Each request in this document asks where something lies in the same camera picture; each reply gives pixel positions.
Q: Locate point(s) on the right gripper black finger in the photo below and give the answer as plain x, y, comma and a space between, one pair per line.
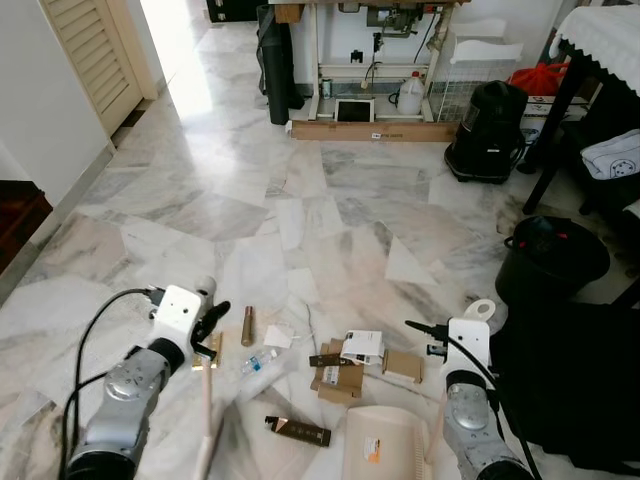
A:
430, 331

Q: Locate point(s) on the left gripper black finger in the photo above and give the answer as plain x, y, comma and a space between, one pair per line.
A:
205, 344
219, 314

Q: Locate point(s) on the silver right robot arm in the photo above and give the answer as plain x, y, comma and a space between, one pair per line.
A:
470, 420

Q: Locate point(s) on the small gold box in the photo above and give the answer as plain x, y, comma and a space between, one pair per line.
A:
214, 358

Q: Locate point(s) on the small bronze tube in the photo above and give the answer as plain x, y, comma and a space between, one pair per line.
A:
248, 326

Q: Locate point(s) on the flat brown cardboard piece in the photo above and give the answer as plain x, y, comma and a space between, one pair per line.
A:
404, 365

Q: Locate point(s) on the clear plastic bottle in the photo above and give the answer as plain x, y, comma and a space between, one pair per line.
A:
258, 363

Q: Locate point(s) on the white paper scrap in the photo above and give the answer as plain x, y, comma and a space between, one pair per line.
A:
278, 338

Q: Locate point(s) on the small white carton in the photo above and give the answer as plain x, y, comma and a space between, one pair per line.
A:
363, 346

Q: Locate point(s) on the thin dark brown box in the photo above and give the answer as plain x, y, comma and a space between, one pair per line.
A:
325, 360

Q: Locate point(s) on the long black gold box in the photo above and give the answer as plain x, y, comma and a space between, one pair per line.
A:
298, 431

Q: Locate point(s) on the black round bin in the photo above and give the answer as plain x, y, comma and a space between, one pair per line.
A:
550, 260

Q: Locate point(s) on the large black cloth bag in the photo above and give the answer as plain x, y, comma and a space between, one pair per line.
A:
580, 390

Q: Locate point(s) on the black canister vacuum cleaner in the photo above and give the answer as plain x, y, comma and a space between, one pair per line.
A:
488, 135

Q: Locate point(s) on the dark red wooden furniture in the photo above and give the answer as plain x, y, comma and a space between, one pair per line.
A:
20, 225

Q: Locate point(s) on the long brown cardboard box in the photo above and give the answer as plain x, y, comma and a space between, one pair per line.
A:
370, 131

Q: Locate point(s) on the white framed tablet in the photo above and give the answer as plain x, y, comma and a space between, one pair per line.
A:
355, 110

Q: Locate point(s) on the white plastic jug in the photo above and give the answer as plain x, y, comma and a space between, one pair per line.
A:
411, 97

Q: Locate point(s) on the black wooden table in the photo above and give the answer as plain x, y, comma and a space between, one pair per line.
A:
560, 130

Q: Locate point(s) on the pale printed cushion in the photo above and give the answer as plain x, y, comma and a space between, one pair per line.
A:
612, 155

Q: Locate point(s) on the tall black bag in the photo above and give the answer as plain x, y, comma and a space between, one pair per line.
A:
278, 65

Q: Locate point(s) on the red plastic bag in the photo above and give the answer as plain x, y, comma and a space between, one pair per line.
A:
540, 80

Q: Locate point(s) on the white sewing machine table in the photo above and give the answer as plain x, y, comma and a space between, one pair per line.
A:
325, 60

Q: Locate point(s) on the beige louvred door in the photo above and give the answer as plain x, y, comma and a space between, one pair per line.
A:
95, 55

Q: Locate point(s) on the white lace-edged cloth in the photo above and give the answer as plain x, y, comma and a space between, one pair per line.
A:
600, 40

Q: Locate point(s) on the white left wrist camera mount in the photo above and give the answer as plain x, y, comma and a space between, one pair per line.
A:
175, 315

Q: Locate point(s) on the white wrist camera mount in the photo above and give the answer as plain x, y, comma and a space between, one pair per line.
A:
175, 315
468, 345

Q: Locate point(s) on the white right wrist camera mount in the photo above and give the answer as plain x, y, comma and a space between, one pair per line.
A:
468, 345

